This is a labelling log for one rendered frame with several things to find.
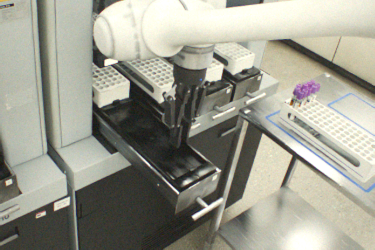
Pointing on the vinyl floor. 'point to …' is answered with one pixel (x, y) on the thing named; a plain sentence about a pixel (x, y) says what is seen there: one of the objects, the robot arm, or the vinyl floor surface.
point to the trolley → (313, 227)
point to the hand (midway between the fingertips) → (180, 132)
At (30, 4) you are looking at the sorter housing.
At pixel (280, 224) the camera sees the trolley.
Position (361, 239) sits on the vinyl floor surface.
